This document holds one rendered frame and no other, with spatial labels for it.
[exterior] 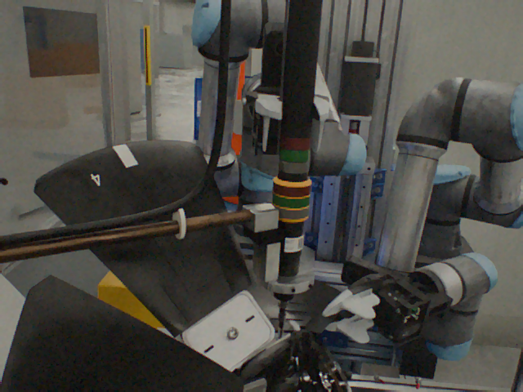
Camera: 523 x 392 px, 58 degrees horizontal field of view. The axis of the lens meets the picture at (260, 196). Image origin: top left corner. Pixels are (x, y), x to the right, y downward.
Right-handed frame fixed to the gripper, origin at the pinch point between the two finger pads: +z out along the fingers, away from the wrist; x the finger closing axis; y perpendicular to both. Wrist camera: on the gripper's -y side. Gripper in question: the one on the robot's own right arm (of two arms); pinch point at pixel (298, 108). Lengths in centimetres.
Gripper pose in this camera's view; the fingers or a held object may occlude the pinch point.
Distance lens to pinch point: 49.4
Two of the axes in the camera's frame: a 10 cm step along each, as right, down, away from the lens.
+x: -9.9, -0.2, -1.1
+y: -0.5, 9.5, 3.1
